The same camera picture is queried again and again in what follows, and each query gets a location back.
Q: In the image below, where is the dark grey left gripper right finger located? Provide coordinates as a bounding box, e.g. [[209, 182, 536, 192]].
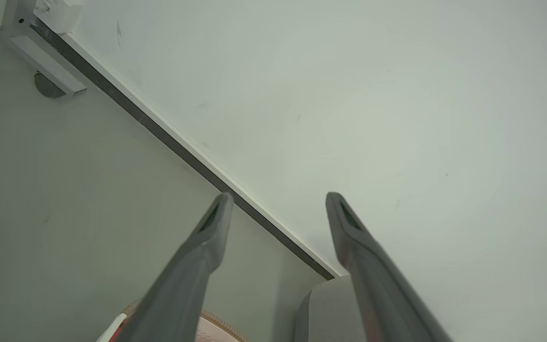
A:
[[325, 192, 453, 342]]

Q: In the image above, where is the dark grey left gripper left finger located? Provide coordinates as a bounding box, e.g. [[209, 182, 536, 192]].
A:
[[116, 192, 235, 342]]

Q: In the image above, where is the white laundry basket brown rim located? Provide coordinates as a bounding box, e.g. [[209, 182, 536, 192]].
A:
[[123, 299, 248, 342]]

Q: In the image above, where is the grey fabric sofa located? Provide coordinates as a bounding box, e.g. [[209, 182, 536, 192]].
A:
[[294, 275, 367, 342]]

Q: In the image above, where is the white and black baseboard strip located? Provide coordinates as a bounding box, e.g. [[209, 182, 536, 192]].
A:
[[28, 18, 341, 281]]

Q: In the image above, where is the dark caster wheel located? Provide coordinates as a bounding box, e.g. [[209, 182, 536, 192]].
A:
[[34, 71, 68, 99]]

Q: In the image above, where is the white plastic wall box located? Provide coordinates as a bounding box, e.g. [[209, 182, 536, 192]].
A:
[[34, 0, 85, 35]]

